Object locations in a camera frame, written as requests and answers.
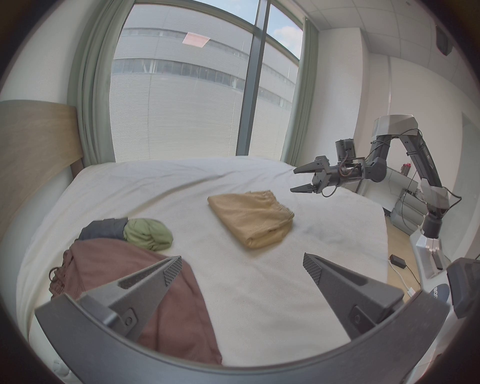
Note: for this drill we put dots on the window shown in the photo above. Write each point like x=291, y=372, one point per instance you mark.
x=180, y=112

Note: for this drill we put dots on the black power adapter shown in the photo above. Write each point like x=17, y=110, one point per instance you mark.
x=397, y=261

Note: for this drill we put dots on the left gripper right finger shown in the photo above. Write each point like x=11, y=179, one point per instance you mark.
x=356, y=300

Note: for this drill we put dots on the black garment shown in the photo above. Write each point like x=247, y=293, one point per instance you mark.
x=101, y=228

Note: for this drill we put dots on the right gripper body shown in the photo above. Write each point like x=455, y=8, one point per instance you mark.
x=337, y=176

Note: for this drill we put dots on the brown shorts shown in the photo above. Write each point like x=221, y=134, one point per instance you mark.
x=112, y=262

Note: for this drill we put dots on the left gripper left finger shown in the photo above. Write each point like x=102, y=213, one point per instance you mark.
x=123, y=303

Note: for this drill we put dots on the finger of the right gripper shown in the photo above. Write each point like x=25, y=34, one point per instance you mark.
x=309, y=188
x=313, y=167

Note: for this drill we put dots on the green garment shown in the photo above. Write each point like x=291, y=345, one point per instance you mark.
x=148, y=234

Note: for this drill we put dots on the tan shorts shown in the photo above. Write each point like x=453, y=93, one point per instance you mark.
x=251, y=217

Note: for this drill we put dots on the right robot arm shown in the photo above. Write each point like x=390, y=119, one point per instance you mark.
x=423, y=157

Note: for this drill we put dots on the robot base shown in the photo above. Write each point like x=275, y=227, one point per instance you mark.
x=418, y=258

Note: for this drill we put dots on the grey-green curtain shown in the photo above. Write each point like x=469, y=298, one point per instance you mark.
x=303, y=93
x=93, y=93

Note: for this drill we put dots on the bed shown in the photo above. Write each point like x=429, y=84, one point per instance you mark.
x=187, y=187

